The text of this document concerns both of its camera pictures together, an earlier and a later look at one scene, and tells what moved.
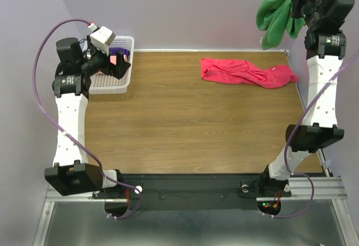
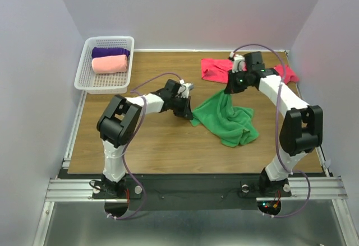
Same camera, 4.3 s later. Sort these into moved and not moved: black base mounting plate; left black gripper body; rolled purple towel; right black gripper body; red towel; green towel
Moved: left black gripper body; green towel; right black gripper body
Not moved: black base mounting plate; rolled purple towel; red towel
